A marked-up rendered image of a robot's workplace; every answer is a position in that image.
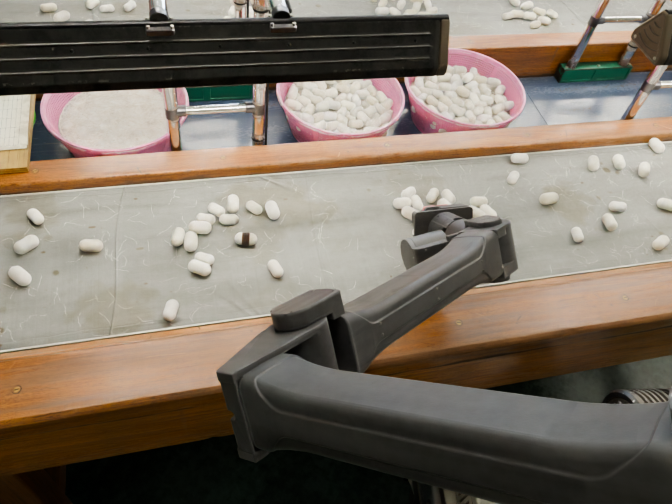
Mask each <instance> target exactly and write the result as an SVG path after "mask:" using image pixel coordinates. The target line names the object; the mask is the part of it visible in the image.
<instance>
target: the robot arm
mask: <svg viewBox="0 0 672 504"><path fill-rule="evenodd" d="M412 223H413V224H414V235H413V237H410V238H406V239H403V240H402V241H401V246H400V248H401V256H402V260H403V263H404V266H405V268H406V271H405V272H403V273H401V274H399V275H397V276H396V277H394V278H392V279H390V280H388V281H386V282H385V283H383V284H381V285H379V286H377V287H376V288H374V289H372V290H370V291H368V292H367V293H365V294H363V295H361V296H359V297H357V298H356V299H354V300H352V301H350V302H348V303H346V304H344V305H343V301H342V297H341V292H340V290H338V289H328V288H326V289H312V290H309V291H307V292H305V293H303V294H301V295H299V296H297V297H294V298H292V299H290V300H288V301H286V302H284V303H282V304H280V305H278V306H276V307H274V308H273V309H272V310H270V314H271V318H272V322H273V324H272V325H270V326H269V327H268V328H267V329H265V330H264V331H262V332H260V333H259V334H258V335H257V336H256V337H255V338H253V339H252V340H251V341H250V342H249V343H248V344H247V345H245V346H244V347H243V348H242V349H241V350H240V351H238V352H237V353H236V354H235V355H234V356H233V357H232V358H230V359H229V360H228V361H227V362H226V363H225V364H223V365H222V366H221V367H220V368H219V369H218V370H217V371H216V374H217V378H218V381H220V384H221V387H222V391H223V395H224V398H225V402H226V405H227V409H228V410H229V411H231V412H233V414H234V416H233V417H232V418H231V424H232V427H233V431H234V435H235V438H236V442H237V445H238V447H237V450H238V454H239V457H240V458H242V459H245V460H248V461H251V462H254V463H256V462H258V461H260V460H261V459H263V458H264V457H265V456H267V455H268V454H269V453H271V452H274V451H276V450H294V451H302V452H308V453H312V454H317V455H320V456H324V457H328V458H331V459H335V460H339V461H343V462H346V463H350V464H354V465H357V466H361V467H365V468H368V469H372V470H376V471H380V472H383V473H387V474H391V475H394V476H398V477H402V478H405V479H409V480H413V481H417V482H420V483H424V484H428V485H431V486H435V487H439V488H442V489H446V490H450V491H454V492H457V493H461V494H465V495H468V496H472V497H476V498H479V499H483V500H487V501H491V502H494V503H498V504H672V387H671V389H670V391H669V395H668V401H667V402H656V403H642V404H606V403H588V402H579V401H570V400H562V399H555V398H547V397H539V396H532V395H524V394H517V393H509V392H501V391H494V390H486V389H479V388H471V387H463V386H456V385H448V384H441V383H433V382H425V381H418V380H410V379H403V378H395V377H388V376H380V375H372V374H365V373H364V372H365V371H366V370H367V369H368V367H369V366H370V364H371V362H372V361H373V360H374V359H375V358H376V357H377V356H378V355H379V354H380V353H381V352H382V351H383V350H384V349H385V348H387V347H388V346H389V345H390V344H392V343H393V342H395V341H396V340H398V339H399V338H400V337H402V336H403V335H405V334H406V333H408V332H409V331H411V330H412V329H413V328H415V327H416V326H418V325H419V324H421V323H422V322H424V321H425V320H427V319H428V318H429V317H431V316H432V315H434V314H435V313H437V312H438V311H440V310H441V309H443V308H444V307H445V306H447V305H448V304H450V303H451V302H453V301H454V300H456V299H457V298H459V297H460V296H461V295H463V294H464V293H466V292H467V291H469V290H470V289H472V288H473V287H475V286H477V285H479V284H482V283H488V282H489V283H501V282H505V281H508V280H509V279H510V278H511V277H510V275H511V274H512V273H513V272H515V271H516V270H517V269H518V262H517V256H516V250H515V244H514V238H513V232H512V226H511V221H510V220H508V219H502V218H501V217H499V216H492V215H483V216H479V217H476V218H473V208H472V207H470V206H467V205H464V204H462V203H459V204H450V205H448V204H442V205H437V206H434V205H433V206H425V207H423V209H422V211H418V212H416V211H414V212H412Z"/></svg>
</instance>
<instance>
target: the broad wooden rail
mask: <svg viewBox="0 0 672 504"><path fill-rule="evenodd" d="M272 324H273V322H272V318H271V317H264V318H257V319H250V320H243V321H235V322H228V323H221V324H213V325H206V326H199V327H192V328H184V329H177V330H170V331H162V332H155V333H148V334H141V335H133V336H126V337H119V338H112V339H104V340H97V341H90V342H82V343H75V344H68V345H61V346H53V347H46V348H39V349H32V350H24V351H17V352H10V353H2V354H0V477H2V476H7V475H13V474H18V473H24V472H29V471H35V470H40V469H46V468H51V467H57V466H62V465H68V464H73V463H79V462H84V461H90V460H95V459H101V458H106V457H112V456H117V455H123V454H128V453H134V452H139V451H145V450H150V449H156V448H162V447H167V446H173V445H178V444H184V443H189V442H195V441H200V440H205V439H208V438H211V437H222V436H227V435H233V434H234V431H233V427H232V424H231V418H232V417H233V416H234V414H233V412H231V411H229V410H228V409H227V405H226V402H225V398H224V395H223V391H222V387H221V384H220V381H218V378H217V374H216V371H217V370H218V369H219V368H220V367H221V366H222V365H223V364H225V363H226V362H227V361H228V360H229V359H230V358H232V357H233V356H234V355H235V354H236V353H237V352H238V351H240V350H241V349H242V348H243V347H244V346H245V345H247V344H248V343H249V342H250V341H251V340H252V339H253V338H255V337H256V336H257V335H258V334H259V333H260V332H262V331H264V330H265V329H267V328H268V327H269V326H270V325H272ZM669 355H672V262H665V263H657V264H650V265H643V266H636V267H628V268H621V269H614V270H606V271H599V272H592V273H585V274H577V275H570V276H563V277H555V278H548V279H541V280H534V281H526V282H519V283H512V284H505V285H497V286H490V287H483V288H475V289H470V290H469V291H467V292H466V293H464V294H463V295H461V296H460V297H459V298H457V299H456V300H454V301H453V302H451V303H450V304H448V305H447V306H445V307H444V308H443V309H441V310H440V311H438V312H437V313H435V314H434V315H432V316H431V317H429V318H428V319H427V320H425V321H424V322H422V323H421V324H419V325H418V326H416V327H415V328H413V329H412V330H411V331H409V332H408V333H406V334H405V335H403V336H402V337H400V338H399V339H398V340H396V341H395V342H393V343H392V344H390V345H389V346H388V347H387V348H385V349H384V350H383V351H382V352H381V353H380V354H379V355H378V356H377V357H376V358H375V359H374V360H373V361H372V362H371V364H370V366H369V367H368V369H367V370H366V371H365V372H364V373H365V374H372V375H380V376H388V377H395V378H403V379H410V380H418V381H425V382H433V383H441V384H448V385H456V386H463V387H471V388H479V389H486V388H492V387H497V386H503V385H509V384H514V383H520V382H525V381H531V380H536V379H542V378H547V377H553V376H558V375H564V374H569V373H575V372H580V371H586V370H591V369H597V368H602V367H608V366H613V365H619V364H624V363H630V362H635V361H641V360H647V359H652V358H658V357H663V356H669Z"/></svg>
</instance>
